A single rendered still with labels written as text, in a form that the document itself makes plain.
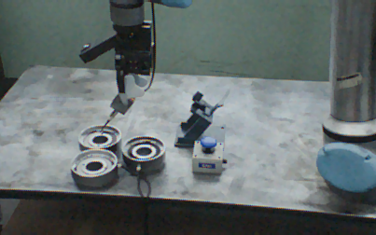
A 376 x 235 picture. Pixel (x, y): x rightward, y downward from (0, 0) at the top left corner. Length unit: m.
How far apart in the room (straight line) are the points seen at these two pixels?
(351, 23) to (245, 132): 0.56
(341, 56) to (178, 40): 1.99
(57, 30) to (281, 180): 2.01
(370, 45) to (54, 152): 0.79
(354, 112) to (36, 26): 2.29
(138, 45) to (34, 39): 1.92
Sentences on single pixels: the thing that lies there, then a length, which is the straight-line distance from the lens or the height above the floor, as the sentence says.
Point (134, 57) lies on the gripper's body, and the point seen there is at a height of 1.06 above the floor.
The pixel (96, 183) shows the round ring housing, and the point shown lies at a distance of 1.26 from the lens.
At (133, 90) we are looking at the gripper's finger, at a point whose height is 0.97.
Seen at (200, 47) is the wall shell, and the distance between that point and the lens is 2.94.
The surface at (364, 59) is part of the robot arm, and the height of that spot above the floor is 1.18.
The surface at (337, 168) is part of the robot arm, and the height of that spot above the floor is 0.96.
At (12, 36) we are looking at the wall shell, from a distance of 3.18.
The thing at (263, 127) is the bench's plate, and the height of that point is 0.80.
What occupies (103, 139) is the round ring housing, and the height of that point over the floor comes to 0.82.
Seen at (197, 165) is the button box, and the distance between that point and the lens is 1.29.
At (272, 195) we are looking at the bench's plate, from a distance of 1.26.
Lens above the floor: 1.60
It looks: 32 degrees down
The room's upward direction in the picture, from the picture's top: 1 degrees clockwise
